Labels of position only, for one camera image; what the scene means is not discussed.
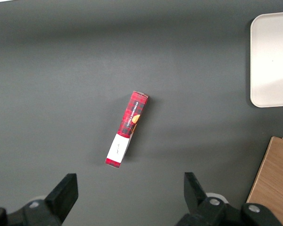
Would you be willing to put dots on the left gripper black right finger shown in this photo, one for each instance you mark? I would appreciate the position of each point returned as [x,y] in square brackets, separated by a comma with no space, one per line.
[195,200]

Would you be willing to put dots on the oak wooden drawer cabinet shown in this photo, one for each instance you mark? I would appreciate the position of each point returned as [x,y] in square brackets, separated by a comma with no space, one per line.
[276,174]

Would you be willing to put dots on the beige plastic tray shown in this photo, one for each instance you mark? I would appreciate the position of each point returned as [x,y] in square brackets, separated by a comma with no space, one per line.
[273,61]

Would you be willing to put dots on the red plaid cookie box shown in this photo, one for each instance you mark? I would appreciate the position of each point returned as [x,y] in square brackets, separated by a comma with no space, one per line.
[129,122]

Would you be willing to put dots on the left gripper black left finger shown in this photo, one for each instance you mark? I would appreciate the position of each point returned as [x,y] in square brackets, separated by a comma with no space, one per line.
[59,200]

